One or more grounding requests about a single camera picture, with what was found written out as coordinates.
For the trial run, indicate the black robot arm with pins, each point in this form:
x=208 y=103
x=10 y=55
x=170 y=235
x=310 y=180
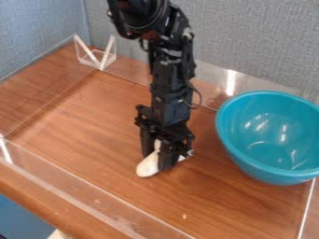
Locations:
x=159 y=25

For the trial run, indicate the clear acrylic barrier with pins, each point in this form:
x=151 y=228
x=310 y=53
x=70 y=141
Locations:
x=70 y=150

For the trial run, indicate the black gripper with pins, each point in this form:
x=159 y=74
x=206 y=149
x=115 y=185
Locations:
x=163 y=122

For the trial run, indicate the white toy mushroom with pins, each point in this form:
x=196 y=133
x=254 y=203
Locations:
x=149 y=165

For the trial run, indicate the blue plastic bowl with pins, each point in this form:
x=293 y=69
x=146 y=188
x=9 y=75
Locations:
x=269 y=130

